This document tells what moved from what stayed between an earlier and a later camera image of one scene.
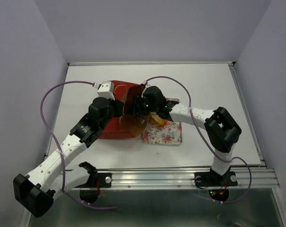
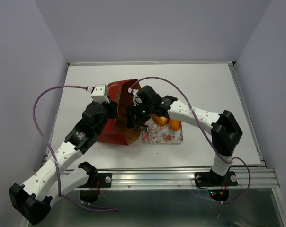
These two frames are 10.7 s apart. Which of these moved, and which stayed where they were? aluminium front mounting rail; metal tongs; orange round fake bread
Moved: metal tongs
Stayed: orange round fake bread; aluminium front mounting rail
